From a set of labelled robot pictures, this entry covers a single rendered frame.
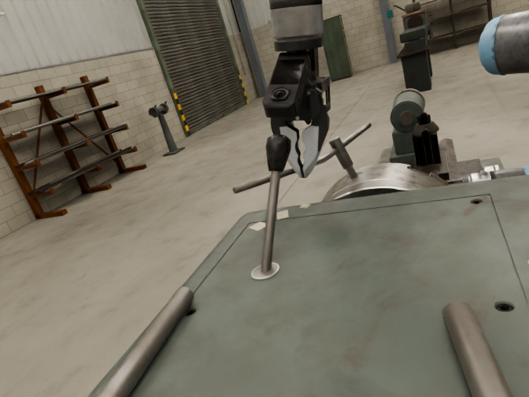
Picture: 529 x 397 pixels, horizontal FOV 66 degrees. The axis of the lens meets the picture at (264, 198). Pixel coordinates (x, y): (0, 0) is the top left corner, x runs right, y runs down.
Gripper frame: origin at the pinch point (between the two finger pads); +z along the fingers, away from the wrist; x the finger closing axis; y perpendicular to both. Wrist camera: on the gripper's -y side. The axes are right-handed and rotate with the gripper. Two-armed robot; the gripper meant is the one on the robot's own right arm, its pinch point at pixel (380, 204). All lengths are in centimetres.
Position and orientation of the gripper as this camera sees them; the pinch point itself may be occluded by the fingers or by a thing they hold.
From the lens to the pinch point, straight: 103.8
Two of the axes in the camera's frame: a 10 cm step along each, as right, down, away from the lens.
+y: 3.5, -4.1, 8.4
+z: -8.9, 1.2, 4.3
